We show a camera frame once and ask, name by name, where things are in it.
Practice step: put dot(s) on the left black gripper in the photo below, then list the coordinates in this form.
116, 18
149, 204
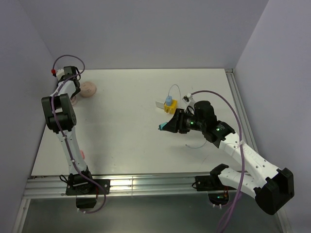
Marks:
76, 93

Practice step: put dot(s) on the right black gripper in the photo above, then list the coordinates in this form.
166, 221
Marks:
177, 122

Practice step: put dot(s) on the teal plug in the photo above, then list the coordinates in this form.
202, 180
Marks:
162, 127

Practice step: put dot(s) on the yellow cube power adapter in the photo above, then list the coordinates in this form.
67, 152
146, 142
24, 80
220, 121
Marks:
172, 108

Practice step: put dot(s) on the pink round power strip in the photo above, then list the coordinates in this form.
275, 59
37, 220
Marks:
88, 89

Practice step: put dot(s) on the light blue charger plug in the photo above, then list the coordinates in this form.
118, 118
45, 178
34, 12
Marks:
169, 100

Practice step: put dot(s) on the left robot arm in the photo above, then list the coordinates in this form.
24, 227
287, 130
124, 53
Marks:
61, 119

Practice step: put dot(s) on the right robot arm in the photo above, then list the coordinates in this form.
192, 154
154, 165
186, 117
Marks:
270, 186

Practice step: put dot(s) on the white flat card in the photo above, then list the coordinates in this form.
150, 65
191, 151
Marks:
160, 104

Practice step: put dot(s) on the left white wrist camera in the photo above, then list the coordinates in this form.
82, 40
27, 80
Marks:
58, 73

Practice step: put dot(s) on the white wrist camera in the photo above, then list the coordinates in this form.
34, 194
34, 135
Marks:
189, 102
58, 73

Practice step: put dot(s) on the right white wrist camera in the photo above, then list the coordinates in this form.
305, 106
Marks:
189, 102

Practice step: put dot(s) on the aluminium right side rail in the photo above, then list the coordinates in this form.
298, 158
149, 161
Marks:
247, 132

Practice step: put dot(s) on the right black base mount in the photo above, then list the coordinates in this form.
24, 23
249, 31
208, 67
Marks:
217, 193

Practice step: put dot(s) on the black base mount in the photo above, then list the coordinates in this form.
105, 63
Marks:
86, 192
217, 193

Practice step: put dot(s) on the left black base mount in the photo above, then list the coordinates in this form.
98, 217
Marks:
86, 192

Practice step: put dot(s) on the aluminium front rail frame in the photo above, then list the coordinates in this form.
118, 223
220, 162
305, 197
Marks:
149, 203

